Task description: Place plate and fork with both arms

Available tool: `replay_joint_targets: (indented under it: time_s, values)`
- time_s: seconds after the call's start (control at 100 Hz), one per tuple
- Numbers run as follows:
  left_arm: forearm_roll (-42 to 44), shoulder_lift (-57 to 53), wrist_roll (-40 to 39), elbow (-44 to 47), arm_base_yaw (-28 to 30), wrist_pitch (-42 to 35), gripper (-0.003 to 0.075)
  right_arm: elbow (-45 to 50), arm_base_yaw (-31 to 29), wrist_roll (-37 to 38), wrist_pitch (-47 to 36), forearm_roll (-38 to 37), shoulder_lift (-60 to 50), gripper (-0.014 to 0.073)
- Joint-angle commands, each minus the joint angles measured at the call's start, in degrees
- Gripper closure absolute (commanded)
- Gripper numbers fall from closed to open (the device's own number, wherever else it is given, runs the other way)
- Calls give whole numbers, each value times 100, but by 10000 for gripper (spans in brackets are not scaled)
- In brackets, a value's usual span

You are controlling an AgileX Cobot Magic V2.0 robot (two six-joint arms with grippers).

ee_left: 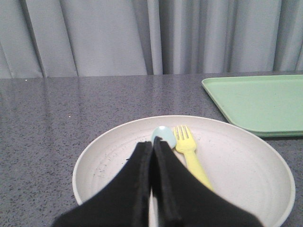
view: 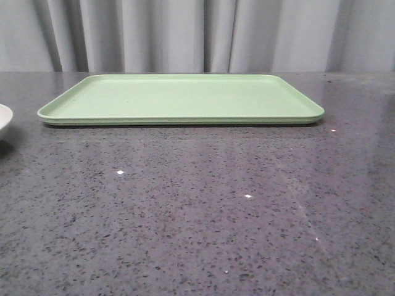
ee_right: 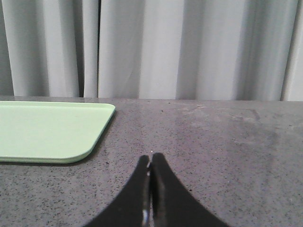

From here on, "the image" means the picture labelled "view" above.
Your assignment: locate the white round plate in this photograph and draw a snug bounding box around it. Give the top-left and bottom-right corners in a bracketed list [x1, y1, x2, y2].
[0, 104, 14, 140]

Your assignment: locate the grey pleated curtain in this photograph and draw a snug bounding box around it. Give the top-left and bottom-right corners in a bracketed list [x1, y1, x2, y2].
[1, 1, 394, 73]

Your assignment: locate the light green rectangular tray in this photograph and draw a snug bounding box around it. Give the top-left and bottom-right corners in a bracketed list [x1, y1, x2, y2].
[37, 74, 325, 126]

